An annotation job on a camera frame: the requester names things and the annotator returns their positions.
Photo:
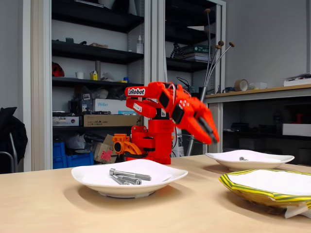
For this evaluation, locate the stack of papers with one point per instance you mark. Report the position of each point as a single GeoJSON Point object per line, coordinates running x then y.
{"type": "Point", "coordinates": [196, 57]}

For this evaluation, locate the wooden top side counter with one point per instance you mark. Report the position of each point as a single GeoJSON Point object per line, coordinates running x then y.
{"type": "Point", "coordinates": [267, 95]}

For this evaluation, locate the brown tape roll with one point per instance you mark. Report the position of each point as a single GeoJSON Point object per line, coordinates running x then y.
{"type": "Point", "coordinates": [240, 85]}

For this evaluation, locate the small blue plastic crate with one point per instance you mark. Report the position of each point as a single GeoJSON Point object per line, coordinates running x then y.
{"type": "Point", "coordinates": [59, 149]}

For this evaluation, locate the black flexible tripod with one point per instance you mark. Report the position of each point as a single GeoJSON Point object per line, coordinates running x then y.
{"type": "Point", "coordinates": [175, 49]}

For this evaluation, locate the grey open shelf cabinet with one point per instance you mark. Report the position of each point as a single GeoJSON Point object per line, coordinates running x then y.
{"type": "Point", "coordinates": [158, 24]}
{"type": "Point", "coordinates": [39, 72]}

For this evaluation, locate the green cardboard box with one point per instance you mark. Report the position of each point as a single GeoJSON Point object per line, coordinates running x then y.
{"type": "Point", "coordinates": [196, 49]}

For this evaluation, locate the grey coat stand wooden knobs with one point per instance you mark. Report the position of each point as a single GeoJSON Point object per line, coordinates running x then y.
{"type": "Point", "coordinates": [209, 70]}

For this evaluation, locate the cardboard box pink sticker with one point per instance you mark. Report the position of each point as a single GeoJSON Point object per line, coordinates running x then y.
{"type": "Point", "coordinates": [102, 149]}

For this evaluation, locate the white long box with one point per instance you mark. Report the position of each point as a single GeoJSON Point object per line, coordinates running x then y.
{"type": "Point", "coordinates": [297, 129]}

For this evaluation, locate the grey metal chair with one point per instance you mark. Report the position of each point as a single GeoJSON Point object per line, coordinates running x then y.
{"type": "Point", "coordinates": [14, 155]}

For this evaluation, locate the red helmet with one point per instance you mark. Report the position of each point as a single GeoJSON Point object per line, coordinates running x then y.
{"type": "Point", "coordinates": [57, 70]}

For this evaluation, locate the white cup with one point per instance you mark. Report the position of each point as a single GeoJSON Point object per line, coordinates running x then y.
{"type": "Point", "coordinates": [80, 75]}

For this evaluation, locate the white crumpled paper sheet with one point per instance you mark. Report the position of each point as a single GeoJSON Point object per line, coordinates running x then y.
{"type": "Point", "coordinates": [296, 211]}

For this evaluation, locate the wooden piece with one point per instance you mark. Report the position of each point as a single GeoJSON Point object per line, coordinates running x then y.
{"type": "Point", "coordinates": [98, 45]}

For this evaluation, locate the flat printed box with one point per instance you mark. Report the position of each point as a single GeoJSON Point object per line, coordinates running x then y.
{"type": "Point", "coordinates": [65, 121]}

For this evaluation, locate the large blue plastic crate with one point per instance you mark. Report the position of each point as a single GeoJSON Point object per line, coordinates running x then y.
{"type": "Point", "coordinates": [80, 160]}

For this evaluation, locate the white plastic bottle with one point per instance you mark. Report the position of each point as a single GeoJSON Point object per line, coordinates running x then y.
{"type": "Point", "coordinates": [139, 46]}

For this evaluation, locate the long brown cardboard box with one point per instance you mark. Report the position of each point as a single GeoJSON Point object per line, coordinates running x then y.
{"type": "Point", "coordinates": [104, 120]}

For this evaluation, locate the black jacket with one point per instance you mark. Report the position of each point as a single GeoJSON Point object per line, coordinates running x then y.
{"type": "Point", "coordinates": [12, 131]}

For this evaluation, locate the white square ceramic plate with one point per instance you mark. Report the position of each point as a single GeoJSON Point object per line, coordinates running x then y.
{"type": "Point", "coordinates": [243, 165]}
{"type": "Point", "coordinates": [82, 174]}

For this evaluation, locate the orange printed part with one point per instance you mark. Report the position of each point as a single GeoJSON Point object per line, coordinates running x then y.
{"type": "Point", "coordinates": [122, 142]}

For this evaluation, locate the white Weller box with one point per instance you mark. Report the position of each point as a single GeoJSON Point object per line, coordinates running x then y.
{"type": "Point", "coordinates": [109, 105]}

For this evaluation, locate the small yellow box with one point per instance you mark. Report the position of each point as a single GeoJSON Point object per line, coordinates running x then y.
{"type": "Point", "coordinates": [93, 76]}

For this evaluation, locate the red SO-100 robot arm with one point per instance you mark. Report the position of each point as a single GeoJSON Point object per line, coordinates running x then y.
{"type": "Point", "coordinates": [158, 136]}

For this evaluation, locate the white flat box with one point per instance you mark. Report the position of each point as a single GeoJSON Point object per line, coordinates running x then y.
{"type": "Point", "coordinates": [297, 82]}

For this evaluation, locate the yellow black striped paper plate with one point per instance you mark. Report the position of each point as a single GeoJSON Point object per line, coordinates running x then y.
{"type": "Point", "coordinates": [243, 189]}

